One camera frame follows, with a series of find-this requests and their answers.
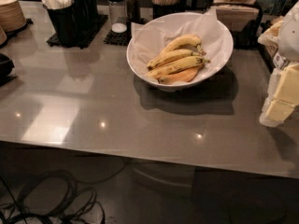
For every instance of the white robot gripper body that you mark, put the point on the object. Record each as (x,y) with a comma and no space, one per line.
(290,36)

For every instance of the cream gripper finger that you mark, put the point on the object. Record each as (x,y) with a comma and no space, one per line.
(286,94)
(269,90)

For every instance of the yellow banana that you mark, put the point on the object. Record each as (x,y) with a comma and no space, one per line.
(169,57)
(185,40)
(177,66)

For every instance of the bottom orange-yellow banana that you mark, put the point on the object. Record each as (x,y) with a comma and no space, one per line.
(183,76)

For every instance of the white ceramic bowl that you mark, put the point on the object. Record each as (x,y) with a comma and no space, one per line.
(140,64)

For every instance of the black shelf with sachets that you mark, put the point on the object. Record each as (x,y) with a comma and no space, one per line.
(268,41)

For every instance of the black holder with stir sticks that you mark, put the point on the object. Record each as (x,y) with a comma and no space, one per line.
(166,0)

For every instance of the dark pepper grinder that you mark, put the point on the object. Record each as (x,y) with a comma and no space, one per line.
(133,10)

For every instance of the black mat under shakers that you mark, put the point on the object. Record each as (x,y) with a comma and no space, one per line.
(120,34)

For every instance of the black rubber mat left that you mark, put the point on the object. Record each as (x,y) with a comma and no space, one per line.
(85,38)

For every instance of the black cup with white cutlery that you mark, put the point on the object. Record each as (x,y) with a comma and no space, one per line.
(62,16)

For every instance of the black object left edge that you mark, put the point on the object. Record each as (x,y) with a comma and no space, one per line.
(6,69)

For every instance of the stack of tan paper bowls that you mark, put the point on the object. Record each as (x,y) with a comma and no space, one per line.
(11,15)

